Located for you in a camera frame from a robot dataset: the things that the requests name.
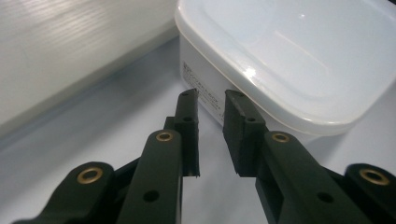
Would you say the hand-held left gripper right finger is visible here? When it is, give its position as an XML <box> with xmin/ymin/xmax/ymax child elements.
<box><xmin>222</xmin><ymin>89</ymin><xmax>372</xmax><ymax>224</ymax></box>

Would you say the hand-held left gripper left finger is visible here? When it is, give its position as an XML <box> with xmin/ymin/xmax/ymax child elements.
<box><xmin>116</xmin><ymin>88</ymin><xmax>201</xmax><ymax>224</ymax></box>

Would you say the white square lidded container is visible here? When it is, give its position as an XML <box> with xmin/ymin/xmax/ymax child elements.
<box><xmin>174</xmin><ymin>0</ymin><xmax>396</xmax><ymax>145</ymax></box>

